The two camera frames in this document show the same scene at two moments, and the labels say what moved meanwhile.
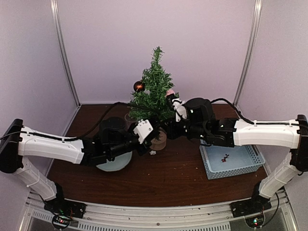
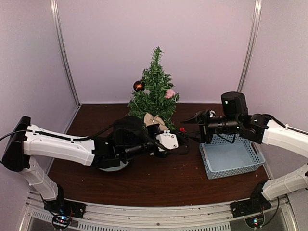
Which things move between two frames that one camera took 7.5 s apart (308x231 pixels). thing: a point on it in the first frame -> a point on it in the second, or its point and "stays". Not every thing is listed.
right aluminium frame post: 257,6 stays
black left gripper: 147,144 -> 166,156
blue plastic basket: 222,161 stays
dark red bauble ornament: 139,86 stays
